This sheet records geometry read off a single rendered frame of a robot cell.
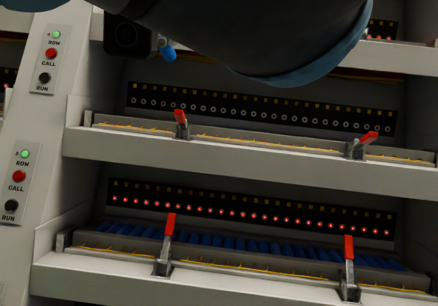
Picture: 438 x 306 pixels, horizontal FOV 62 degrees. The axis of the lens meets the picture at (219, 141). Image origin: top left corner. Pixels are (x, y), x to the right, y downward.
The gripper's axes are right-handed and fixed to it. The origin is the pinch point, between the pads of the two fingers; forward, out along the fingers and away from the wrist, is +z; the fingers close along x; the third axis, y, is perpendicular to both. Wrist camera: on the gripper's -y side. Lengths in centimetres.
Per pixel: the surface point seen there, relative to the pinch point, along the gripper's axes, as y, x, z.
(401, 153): -6.0, -37.7, 15.8
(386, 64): 7.4, -33.7, 11.5
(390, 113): 5.4, -40.5, 26.2
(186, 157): -12.0, -3.9, 12.0
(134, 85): 5.1, 10.7, 26.2
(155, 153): -11.9, 0.8, 11.9
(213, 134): -6.5, -7.3, 15.9
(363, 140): -7.4, -28.8, 7.7
